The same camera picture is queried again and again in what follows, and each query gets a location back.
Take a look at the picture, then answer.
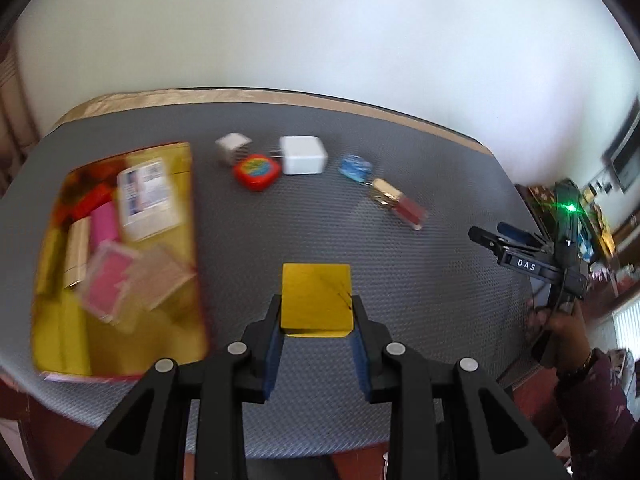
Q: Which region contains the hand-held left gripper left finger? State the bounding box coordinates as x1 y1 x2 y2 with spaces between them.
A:
60 294 287 480

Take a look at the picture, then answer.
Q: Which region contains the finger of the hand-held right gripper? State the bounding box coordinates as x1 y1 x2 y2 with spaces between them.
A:
468 226 551 262
497 222 547 249

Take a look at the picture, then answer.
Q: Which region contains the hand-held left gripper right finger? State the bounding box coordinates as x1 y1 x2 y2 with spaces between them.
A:
350 294 571 480

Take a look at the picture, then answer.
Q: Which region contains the yellow block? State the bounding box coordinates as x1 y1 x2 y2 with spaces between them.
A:
280 262 354 339

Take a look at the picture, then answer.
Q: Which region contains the red tin box gold inside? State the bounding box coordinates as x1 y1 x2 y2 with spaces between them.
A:
31 141 212 382

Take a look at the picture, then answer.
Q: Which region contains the clear case pink insert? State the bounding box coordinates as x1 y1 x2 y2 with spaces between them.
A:
81 239 197 334

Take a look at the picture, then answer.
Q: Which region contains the clear labelled plastic box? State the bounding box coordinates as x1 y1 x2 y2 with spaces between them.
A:
116 157 184 242

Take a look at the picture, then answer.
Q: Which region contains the pink small box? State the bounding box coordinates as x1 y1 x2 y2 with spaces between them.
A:
90 202 124 254

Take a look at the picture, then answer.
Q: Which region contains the beige small box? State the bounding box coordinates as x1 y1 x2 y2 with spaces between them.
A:
62 217 94 292

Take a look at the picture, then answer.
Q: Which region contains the person's right forearm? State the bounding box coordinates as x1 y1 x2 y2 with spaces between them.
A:
555 350 640 478

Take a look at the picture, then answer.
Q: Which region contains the person's right hand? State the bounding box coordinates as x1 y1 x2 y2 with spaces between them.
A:
534 304 595 377

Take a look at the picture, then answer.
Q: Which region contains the cluttered shelf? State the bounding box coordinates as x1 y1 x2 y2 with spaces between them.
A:
517 180 640 283

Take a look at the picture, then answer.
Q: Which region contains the red lip gloss gold cap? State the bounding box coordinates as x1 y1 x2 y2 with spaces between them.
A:
369 178 430 231

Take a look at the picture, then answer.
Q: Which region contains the blue wrapped candy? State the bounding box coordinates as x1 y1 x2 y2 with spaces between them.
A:
338 154 375 184

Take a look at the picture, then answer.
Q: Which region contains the white charger plug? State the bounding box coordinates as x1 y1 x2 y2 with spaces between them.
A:
270 135 329 176

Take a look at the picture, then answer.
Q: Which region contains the white cube zigzag print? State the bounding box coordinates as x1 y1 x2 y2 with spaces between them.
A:
215 132 252 166

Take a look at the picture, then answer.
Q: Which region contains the beige leaf print curtain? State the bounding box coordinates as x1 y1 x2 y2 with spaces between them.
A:
0 45 42 188

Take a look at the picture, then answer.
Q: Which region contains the dark wall frame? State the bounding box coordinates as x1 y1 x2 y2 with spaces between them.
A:
606 100 640 194

